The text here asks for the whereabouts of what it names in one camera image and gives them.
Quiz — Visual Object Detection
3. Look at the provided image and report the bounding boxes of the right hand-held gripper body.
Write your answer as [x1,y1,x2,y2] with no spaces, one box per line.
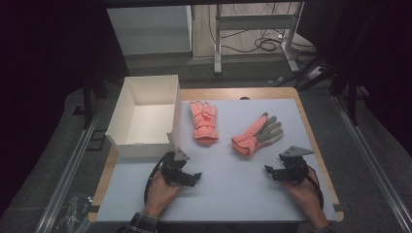
[279,145,316,186]

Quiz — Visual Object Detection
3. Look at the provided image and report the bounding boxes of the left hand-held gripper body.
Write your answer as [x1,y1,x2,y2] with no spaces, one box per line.
[159,147,191,187]

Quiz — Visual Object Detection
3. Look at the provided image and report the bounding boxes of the pink glove with grey palm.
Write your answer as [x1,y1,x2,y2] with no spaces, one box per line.
[230,112,285,159]

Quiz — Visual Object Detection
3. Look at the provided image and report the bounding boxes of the white box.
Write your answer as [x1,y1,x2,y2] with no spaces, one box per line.
[105,74,181,159]

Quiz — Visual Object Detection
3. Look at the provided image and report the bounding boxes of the pink glove with red straps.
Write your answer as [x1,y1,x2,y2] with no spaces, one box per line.
[189,100,220,146]

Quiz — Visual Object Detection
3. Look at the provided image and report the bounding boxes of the person's left hand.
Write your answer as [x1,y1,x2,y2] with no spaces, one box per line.
[143,170,183,217]

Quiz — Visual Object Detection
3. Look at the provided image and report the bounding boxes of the person's right hand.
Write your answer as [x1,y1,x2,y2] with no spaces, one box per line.
[284,170,326,216]

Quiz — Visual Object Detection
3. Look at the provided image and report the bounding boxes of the pale blue table mat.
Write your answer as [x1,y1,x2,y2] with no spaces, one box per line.
[95,98,338,223]

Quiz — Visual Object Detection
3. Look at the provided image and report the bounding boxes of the black metal stand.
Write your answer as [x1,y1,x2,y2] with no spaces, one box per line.
[72,72,109,131]
[329,62,371,128]

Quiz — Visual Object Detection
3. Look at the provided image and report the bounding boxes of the white power strip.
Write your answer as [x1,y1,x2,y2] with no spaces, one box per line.
[305,65,326,81]

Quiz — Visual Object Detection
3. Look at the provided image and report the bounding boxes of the clear plastic bag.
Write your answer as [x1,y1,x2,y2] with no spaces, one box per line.
[52,193,95,233]

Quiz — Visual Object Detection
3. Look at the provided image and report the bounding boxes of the white cabinet panel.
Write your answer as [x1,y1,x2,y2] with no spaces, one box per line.
[106,5,193,56]

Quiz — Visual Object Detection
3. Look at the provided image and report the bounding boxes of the left hand-held gripper black cable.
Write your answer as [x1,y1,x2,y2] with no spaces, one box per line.
[143,150,171,206]

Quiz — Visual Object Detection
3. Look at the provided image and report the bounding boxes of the hand-held gripper black cable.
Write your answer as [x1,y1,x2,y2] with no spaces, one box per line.
[143,150,171,206]
[306,164,326,209]

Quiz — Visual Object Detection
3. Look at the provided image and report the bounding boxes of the right hand-held gripper black cable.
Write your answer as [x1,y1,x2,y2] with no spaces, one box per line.
[306,164,326,209]

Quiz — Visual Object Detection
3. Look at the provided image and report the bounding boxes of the metal floor rail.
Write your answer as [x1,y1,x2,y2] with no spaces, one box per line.
[332,94,412,233]
[33,99,102,233]

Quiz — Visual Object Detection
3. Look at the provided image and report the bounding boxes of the black floor bracket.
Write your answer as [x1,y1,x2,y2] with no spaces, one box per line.
[86,128,107,152]

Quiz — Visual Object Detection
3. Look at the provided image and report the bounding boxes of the black floor cables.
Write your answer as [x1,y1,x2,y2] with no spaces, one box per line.
[207,3,318,56]

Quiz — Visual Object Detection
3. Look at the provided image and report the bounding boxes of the white metal desk frame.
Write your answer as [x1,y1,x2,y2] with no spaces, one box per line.
[213,1,306,76]

